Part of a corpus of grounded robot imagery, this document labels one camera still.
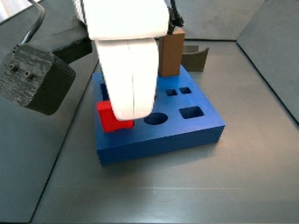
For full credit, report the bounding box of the black curved regrasp stand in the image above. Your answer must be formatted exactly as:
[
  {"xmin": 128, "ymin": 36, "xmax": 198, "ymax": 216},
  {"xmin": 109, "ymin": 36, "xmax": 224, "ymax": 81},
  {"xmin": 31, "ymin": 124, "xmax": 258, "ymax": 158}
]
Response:
[{"xmin": 181, "ymin": 45, "xmax": 209, "ymax": 72}]

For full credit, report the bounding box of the black cable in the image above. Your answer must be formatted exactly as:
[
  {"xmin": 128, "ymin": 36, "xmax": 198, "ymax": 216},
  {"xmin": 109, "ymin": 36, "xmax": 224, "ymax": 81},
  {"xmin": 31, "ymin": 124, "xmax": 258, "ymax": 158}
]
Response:
[{"xmin": 165, "ymin": 0, "xmax": 185, "ymax": 35}]

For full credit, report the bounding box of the red square-circle object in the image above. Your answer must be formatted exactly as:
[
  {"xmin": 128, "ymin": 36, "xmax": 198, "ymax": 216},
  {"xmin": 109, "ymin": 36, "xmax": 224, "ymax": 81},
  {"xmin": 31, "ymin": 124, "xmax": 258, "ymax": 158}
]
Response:
[{"xmin": 97, "ymin": 101, "xmax": 134, "ymax": 133}]

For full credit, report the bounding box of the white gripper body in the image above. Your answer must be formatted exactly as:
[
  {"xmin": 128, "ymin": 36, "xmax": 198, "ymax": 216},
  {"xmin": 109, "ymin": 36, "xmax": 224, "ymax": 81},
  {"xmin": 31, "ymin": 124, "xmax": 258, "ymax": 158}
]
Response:
[{"xmin": 71, "ymin": 0, "xmax": 169, "ymax": 121}]

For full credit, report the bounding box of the brown tall grooved block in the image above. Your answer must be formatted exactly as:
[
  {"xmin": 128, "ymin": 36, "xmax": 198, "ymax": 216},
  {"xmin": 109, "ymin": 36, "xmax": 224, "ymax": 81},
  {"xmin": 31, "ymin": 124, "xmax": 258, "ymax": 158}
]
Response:
[{"xmin": 157, "ymin": 28, "xmax": 184, "ymax": 77}]

